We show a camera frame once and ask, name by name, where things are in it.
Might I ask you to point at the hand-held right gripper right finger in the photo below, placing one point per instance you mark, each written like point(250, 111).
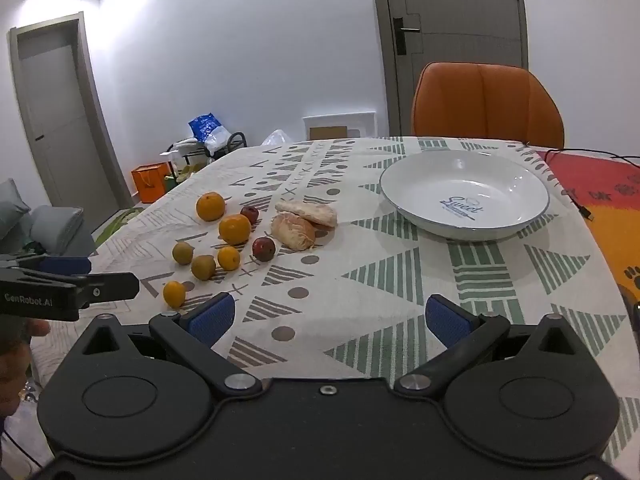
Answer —
point(447, 320)

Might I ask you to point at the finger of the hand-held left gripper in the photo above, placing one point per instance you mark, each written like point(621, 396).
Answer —
point(65, 265)
point(110, 287)

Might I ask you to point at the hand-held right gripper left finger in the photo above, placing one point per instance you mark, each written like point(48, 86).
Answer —
point(210, 317)

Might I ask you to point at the small orange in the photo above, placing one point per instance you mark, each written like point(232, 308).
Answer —
point(174, 294)
point(228, 258)

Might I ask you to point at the brown kiwi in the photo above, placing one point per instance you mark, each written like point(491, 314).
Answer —
point(203, 267)
point(182, 252)

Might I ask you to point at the large orange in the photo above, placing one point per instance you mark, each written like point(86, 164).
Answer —
point(235, 229)
point(210, 206)

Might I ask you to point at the white plate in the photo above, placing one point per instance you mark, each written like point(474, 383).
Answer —
point(450, 180)

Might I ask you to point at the person's left hand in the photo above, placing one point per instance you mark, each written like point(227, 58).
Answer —
point(15, 360)

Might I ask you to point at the grey sofa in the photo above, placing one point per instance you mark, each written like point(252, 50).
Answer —
point(50, 230)

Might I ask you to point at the green rug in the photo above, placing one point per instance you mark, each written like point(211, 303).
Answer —
point(115, 222)

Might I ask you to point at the orange shopping bag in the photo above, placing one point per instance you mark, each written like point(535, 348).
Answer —
point(150, 185)

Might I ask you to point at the patterned tablecloth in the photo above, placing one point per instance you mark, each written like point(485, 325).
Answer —
point(350, 260)

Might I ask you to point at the grey door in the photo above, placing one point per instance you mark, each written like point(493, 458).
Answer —
point(450, 0)
point(55, 125)

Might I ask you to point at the black shoe rack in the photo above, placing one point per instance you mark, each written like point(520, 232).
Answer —
point(235, 141)

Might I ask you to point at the blue plastic bag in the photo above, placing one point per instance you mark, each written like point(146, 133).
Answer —
point(205, 127)

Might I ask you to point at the white plastic bag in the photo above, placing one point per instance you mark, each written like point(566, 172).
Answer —
point(275, 139)

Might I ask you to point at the red and orange mat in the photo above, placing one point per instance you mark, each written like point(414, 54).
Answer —
point(600, 195)

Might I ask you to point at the orange chair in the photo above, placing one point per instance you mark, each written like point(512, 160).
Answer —
point(480, 105)

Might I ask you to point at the brown cardboard sheet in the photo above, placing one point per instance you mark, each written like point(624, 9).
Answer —
point(327, 132)

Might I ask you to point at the white foam packaging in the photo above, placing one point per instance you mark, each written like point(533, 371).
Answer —
point(320, 121)

